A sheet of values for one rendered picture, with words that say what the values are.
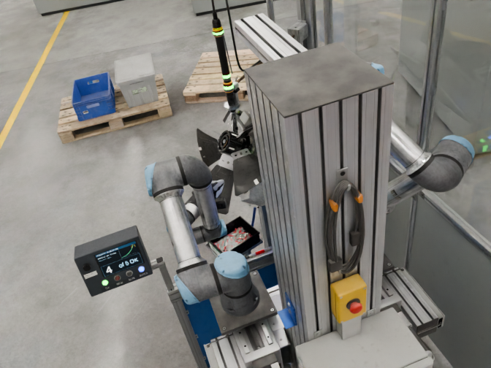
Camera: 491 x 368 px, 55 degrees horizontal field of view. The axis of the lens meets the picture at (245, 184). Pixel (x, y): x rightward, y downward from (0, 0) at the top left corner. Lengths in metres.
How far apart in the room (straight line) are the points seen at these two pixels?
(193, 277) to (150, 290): 1.73
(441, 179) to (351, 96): 0.61
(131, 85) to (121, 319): 2.63
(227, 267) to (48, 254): 2.53
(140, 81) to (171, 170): 3.38
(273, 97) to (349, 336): 0.81
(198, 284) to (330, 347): 0.50
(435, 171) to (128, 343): 2.28
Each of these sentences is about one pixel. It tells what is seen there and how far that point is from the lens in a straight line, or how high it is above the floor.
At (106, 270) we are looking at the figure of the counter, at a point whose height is 1.16.
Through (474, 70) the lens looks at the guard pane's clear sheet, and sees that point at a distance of 1.86.
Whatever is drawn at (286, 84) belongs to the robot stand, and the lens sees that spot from 1.05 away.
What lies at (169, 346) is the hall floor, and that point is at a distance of 3.09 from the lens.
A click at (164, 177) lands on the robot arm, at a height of 1.50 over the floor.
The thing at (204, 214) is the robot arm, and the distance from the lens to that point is 1.95.
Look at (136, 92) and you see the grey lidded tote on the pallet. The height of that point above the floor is 0.31.
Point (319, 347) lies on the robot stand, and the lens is 1.50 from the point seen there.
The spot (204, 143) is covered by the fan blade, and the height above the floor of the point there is 1.09.
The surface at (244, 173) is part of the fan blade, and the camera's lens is 2.18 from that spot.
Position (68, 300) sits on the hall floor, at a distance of 3.61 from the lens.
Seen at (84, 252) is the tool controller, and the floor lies 1.25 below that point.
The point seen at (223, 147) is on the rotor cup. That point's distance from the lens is 2.34.
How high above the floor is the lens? 2.52
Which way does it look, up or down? 39 degrees down
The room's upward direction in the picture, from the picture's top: 11 degrees counter-clockwise
